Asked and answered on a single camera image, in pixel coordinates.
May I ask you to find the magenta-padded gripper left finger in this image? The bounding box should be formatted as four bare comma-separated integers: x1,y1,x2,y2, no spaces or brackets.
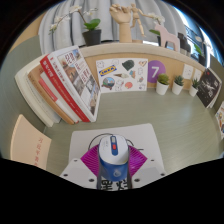
59,144,103,191

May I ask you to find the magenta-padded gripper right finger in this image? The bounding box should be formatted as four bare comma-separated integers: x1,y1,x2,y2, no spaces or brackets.
126,144,167,189

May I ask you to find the blue and white computer mouse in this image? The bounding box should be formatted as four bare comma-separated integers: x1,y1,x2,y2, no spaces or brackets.
97,134,130,183

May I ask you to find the white mouse pad black drawing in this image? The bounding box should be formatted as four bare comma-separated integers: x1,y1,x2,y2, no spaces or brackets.
68,123,164,192

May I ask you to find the beige booklet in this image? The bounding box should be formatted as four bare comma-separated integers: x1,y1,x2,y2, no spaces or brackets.
9,114,53,171

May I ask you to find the tan book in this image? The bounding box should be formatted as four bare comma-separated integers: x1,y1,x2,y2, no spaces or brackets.
27,64,76,126

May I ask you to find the small plant in white pot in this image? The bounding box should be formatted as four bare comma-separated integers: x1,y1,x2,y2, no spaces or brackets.
171,75,185,96
188,78,200,98
155,73,171,96

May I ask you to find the thick white book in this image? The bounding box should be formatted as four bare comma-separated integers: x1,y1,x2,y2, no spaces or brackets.
14,54,63,128

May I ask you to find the red-spined picture-cover book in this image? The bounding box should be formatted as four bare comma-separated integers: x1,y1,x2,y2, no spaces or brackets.
39,45,102,123

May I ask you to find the white sticker sheet with drawings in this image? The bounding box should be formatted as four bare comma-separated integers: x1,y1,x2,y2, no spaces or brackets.
95,57,149,94

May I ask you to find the round purple number sign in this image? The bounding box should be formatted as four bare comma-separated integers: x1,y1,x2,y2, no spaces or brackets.
146,59,167,84

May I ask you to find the black cover book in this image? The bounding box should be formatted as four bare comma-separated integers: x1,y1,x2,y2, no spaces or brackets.
195,67,223,109

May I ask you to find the white orchid in black pot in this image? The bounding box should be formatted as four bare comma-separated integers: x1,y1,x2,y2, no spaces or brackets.
49,4,102,47
193,39,209,66
146,12,167,36

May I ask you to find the black horse figurine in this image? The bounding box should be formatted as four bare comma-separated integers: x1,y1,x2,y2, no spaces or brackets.
177,32,193,56

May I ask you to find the pink horse figurine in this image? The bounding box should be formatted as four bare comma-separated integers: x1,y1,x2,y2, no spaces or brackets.
153,23,181,53

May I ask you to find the grey curtain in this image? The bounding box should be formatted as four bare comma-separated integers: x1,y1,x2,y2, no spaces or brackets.
38,0,188,56

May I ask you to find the dark-framed window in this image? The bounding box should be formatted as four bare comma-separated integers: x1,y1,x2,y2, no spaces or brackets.
173,6,218,58

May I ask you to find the wooden hand model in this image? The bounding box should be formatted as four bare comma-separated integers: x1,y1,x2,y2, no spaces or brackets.
109,3,134,44

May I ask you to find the white wall socket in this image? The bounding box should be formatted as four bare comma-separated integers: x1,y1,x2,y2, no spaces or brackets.
193,68,204,82
181,63,195,80

